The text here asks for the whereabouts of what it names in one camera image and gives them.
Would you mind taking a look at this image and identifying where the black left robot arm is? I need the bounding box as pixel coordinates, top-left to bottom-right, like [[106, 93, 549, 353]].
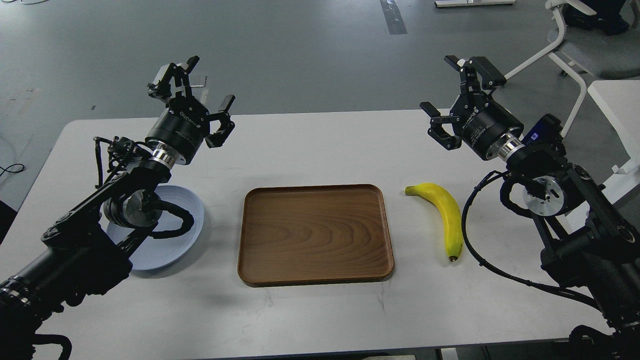
[[0, 55, 235, 360]]

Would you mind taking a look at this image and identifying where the brown wooden tray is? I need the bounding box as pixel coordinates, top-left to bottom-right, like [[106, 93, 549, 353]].
[[237, 184, 395, 287]]

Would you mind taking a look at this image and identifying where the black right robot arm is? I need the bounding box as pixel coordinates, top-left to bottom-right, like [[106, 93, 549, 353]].
[[420, 55, 640, 360]]

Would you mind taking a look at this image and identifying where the yellow banana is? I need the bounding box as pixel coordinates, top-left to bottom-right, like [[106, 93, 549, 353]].
[[404, 182, 464, 263]]

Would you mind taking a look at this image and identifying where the white table base bar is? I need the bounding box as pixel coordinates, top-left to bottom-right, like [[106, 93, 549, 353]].
[[434, 0, 517, 9]]

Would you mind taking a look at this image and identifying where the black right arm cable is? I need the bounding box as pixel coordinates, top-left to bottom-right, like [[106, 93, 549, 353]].
[[460, 170, 601, 311]]

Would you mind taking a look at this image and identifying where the light blue plate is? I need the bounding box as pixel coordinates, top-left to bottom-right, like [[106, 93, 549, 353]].
[[106, 184, 204, 271]]

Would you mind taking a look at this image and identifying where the white side table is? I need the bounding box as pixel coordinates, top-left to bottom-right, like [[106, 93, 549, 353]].
[[587, 78, 640, 176]]

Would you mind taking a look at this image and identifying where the white office chair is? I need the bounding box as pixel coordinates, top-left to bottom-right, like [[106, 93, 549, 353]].
[[502, 0, 640, 138]]

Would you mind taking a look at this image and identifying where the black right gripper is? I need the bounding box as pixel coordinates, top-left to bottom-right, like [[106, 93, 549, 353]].
[[419, 55, 524, 161]]

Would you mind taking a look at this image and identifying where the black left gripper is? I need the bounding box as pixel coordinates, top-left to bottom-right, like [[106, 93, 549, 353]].
[[145, 55, 236, 166]]

